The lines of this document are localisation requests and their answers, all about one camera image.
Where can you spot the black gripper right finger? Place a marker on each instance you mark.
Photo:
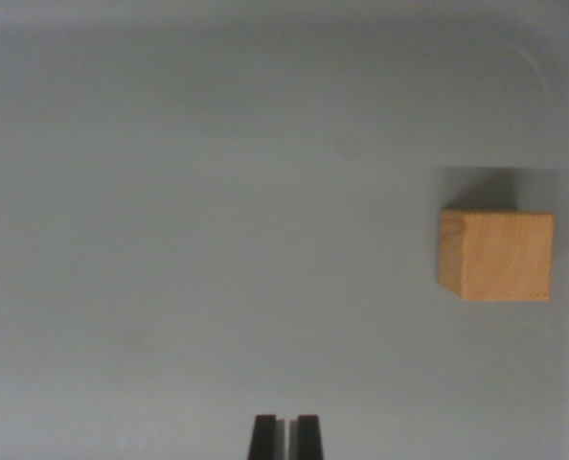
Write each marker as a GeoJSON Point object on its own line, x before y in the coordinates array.
{"type": "Point", "coordinates": [308, 441]}

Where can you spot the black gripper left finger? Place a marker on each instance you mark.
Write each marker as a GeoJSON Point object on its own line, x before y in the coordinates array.
{"type": "Point", "coordinates": [264, 441]}

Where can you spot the wooden cube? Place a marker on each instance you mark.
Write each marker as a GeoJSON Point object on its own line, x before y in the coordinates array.
{"type": "Point", "coordinates": [502, 259]}

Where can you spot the grey plastic bin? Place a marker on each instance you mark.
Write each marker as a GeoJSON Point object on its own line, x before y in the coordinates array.
{"type": "Point", "coordinates": [193, 191]}

